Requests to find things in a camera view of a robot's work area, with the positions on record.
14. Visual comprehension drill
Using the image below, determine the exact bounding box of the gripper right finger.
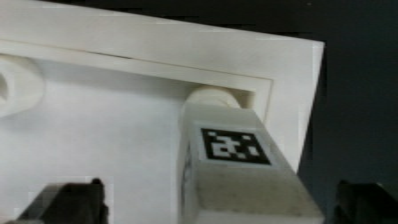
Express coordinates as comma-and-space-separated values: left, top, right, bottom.
333, 181, 398, 224

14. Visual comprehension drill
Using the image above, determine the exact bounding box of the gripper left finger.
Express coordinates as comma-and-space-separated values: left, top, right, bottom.
11, 178, 109, 224

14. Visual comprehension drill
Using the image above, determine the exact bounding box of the white leg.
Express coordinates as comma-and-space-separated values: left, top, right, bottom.
176, 86, 324, 224

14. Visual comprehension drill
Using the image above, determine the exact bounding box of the white square table top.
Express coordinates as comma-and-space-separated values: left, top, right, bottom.
0, 0, 324, 224

